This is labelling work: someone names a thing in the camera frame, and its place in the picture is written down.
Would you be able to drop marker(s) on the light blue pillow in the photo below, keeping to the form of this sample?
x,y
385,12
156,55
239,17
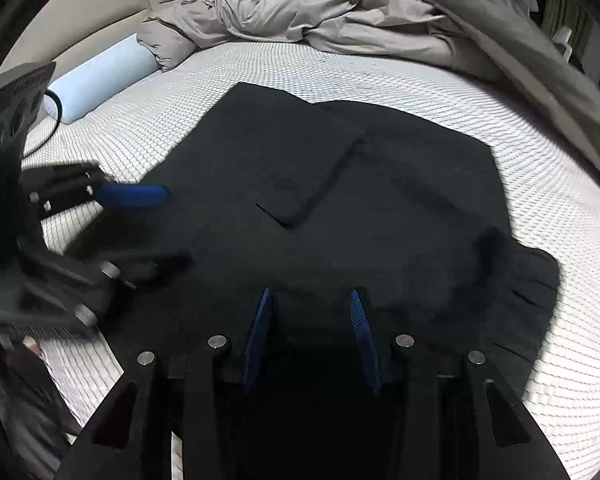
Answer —
x,y
100,80

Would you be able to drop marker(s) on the black pants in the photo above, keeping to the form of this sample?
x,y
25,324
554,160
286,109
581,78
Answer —
x,y
380,200

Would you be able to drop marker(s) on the light grey duvet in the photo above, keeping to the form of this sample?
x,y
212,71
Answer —
x,y
305,15

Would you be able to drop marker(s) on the white patterned bed mattress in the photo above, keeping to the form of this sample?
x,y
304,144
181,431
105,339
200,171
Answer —
x,y
555,240

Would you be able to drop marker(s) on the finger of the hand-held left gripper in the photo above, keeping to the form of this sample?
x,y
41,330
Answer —
x,y
150,265
135,195

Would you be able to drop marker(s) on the dark grey blanket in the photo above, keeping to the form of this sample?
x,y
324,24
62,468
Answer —
x,y
520,50

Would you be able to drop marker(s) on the olive curtain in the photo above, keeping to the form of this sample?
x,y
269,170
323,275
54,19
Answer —
x,y
567,12

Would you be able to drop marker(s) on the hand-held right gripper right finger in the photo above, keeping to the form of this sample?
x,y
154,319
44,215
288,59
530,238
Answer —
x,y
362,340

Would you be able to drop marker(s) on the white chair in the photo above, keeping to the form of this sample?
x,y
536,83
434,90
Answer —
x,y
564,40

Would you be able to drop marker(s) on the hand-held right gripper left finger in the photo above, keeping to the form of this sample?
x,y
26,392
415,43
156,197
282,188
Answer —
x,y
260,340

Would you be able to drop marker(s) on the beige padded headboard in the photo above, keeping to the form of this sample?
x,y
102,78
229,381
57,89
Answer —
x,y
105,15

